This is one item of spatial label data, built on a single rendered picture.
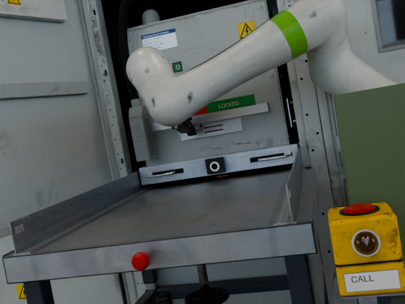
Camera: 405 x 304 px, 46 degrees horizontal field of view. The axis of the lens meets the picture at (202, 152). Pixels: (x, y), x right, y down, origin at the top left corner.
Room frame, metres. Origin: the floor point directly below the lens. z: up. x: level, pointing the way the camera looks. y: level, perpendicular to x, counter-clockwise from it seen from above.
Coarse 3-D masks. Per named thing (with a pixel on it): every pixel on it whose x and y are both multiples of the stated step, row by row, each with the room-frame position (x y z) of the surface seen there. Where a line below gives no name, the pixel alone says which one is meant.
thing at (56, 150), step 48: (0, 0) 1.35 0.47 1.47; (48, 0) 1.49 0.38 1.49; (0, 48) 1.36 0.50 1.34; (48, 48) 1.50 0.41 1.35; (0, 96) 1.31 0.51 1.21; (48, 96) 1.47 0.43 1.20; (0, 144) 1.31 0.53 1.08; (48, 144) 1.44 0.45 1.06; (96, 144) 1.60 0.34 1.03; (0, 192) 1.28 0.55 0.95; (48, 192) 1.41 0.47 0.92
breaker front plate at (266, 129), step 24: (264, 0) 1.53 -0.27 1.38; (168, 24) 1.61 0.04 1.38; (192, 24) 1.59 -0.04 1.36; (216, 24) 1.57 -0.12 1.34; (192, 48) 1.59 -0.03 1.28; (216, 48) 1.57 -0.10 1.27; (240, 96) 1.56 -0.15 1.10; (264, 96) 1.54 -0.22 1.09; (240, 120) 1.56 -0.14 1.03; (264, 120) 1.55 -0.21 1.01; (168, 144) 1.63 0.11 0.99; (192, 144) 1.61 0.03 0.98; (216, 144) 1.59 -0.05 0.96; (240, 144) 1.57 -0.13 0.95; (264, 144) 1.55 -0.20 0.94; (288, 144) 1.53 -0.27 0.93
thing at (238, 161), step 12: (216, 156) 1.58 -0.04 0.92; (228, 156) 1.57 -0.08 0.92; (240, 156) 1.56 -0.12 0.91; (252, 156) 1.55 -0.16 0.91; (264, 156) 1.54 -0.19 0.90; (144, 168) 1.64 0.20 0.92; (156, 168) 1.63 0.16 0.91; (168, 168) 1.62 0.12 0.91; (180, 168) 1.61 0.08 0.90; (192, 168) 1.60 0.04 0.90; (204, 168) 1.59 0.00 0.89; (228, 168) 1.57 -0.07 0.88; (240, 168) 1.56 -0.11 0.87; (252, 168) 1.55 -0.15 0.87; (144, 180) 1.64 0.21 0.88; (156, 180) 1.63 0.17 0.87; (168, 180) 1.62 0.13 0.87
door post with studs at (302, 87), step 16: (288, 0) 1.47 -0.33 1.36; (288, 64) 1.48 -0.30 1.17; (304, 64) 1.47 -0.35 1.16; (304, 80) 1.47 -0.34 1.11; (304, 96) 1.47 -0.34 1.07; (304, 112) 1.47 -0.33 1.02; (304, 128) 1.48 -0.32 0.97; (320, 128) 1.46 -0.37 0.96; (304, 144) 1.47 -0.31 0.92; (320, 144) 1.47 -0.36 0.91; (304, 160) 1.48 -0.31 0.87; (320, 160) 1.47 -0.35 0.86; (320, 176) 1.47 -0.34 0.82; (320, 192) 1.47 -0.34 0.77
